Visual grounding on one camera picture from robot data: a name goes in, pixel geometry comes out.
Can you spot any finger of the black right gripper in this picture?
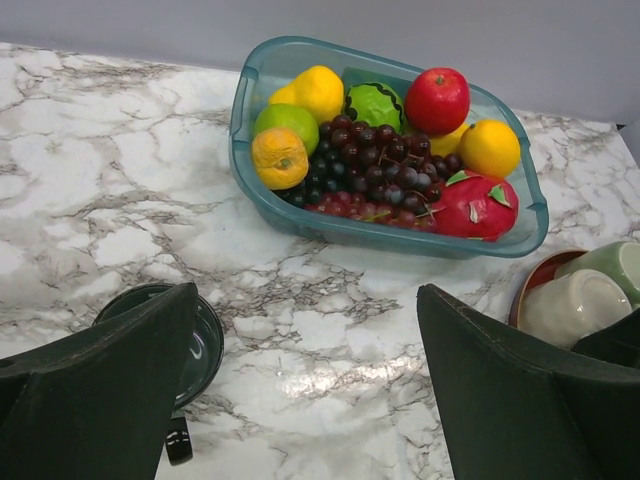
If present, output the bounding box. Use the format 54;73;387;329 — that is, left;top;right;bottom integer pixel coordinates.
571;309;640;369

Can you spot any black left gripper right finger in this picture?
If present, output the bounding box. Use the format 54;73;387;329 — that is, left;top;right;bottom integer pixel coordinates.
417;284;639;479

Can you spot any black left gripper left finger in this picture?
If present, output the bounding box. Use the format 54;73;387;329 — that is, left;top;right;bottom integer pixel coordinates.
1;283;198;479

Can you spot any cream ceramic mug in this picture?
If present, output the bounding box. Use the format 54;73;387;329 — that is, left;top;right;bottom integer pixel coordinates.
518;269;632;349

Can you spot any dark grey mug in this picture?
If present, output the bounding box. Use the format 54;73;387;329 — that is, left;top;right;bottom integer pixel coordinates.
93;283;224;466

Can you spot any light green mug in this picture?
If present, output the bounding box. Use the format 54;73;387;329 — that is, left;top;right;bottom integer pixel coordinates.
554;241;640;309

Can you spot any red round tray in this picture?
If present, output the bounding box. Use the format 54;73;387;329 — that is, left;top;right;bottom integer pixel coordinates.
508;249;587;329

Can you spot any pink dragon fruit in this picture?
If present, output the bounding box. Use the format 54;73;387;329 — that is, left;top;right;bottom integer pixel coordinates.
431;169;519;242

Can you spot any yellow lemon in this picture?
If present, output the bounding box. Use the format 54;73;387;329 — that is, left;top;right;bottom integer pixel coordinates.
458;119;521;178

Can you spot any red grape bunch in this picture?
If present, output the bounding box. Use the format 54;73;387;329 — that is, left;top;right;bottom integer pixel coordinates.
303;191;437;233

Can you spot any dark purple grape bunch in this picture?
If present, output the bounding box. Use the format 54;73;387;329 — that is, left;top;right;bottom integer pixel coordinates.
277;114;463;215

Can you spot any red apple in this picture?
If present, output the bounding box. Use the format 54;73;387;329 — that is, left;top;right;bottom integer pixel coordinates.
404;67;471;136

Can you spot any orange mandarin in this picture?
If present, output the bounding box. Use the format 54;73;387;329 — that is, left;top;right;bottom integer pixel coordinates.
251;127;309;190

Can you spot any green striped melon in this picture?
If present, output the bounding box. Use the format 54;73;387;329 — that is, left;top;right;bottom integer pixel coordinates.
344;82;404;132

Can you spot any green lime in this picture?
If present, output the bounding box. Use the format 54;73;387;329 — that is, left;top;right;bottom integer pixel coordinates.
252;103;319;156

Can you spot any yellow pear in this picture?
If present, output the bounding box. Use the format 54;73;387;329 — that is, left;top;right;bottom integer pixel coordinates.
268;65;345;124

